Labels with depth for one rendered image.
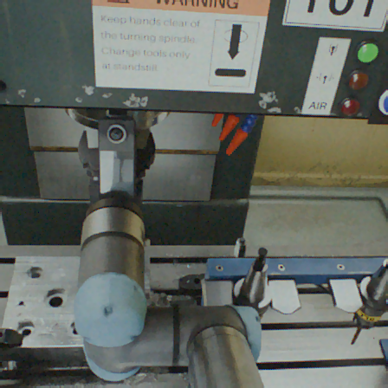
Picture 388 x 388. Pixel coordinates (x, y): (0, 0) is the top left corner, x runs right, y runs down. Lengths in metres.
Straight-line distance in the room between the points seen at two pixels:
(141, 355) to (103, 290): 0.13
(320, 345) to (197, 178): 0.54
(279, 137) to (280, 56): 1.39
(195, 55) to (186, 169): 0.94
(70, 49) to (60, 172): 0.96
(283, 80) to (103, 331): 0.32
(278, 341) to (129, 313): 0.72
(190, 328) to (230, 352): 0.10
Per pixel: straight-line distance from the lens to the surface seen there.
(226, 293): 0.94
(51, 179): 1.51
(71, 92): 0.57
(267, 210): 2.02
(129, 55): 0.55
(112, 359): 0.71
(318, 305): 1.37
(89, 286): 0.61
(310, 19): 0.55
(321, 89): 0.59
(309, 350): 1.29
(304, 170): 2.06
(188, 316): 0.70
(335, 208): 2.11
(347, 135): 2.00
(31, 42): 0.55
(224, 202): 1.59
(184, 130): 1.38
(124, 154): 0.70
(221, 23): 0.53
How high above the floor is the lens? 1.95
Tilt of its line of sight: 44 degrees down
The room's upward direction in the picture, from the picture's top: 9 degrees clockwise
